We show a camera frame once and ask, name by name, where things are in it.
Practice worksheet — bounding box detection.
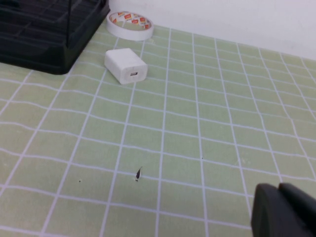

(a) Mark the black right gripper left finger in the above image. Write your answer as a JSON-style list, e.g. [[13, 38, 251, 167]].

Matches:
[[251, 183, 314, 237]]

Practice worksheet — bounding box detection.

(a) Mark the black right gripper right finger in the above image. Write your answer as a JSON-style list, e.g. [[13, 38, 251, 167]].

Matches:
[[278, 182, 316, 237]]

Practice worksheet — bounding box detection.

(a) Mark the green checkered tablecloth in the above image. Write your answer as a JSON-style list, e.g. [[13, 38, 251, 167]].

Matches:
[[0, 18, 316, 237]]

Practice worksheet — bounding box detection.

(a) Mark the white usb charger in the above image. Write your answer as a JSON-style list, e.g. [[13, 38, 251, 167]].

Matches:
[[104, 47, 148, 85]]

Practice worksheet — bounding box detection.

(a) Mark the white tape roll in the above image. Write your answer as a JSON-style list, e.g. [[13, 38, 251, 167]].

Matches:
[[106, 10, 155, 41]]

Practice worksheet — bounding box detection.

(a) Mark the black wire dish rack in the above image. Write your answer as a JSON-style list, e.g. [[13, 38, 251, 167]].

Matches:
[[0, 0, 111, 76]]

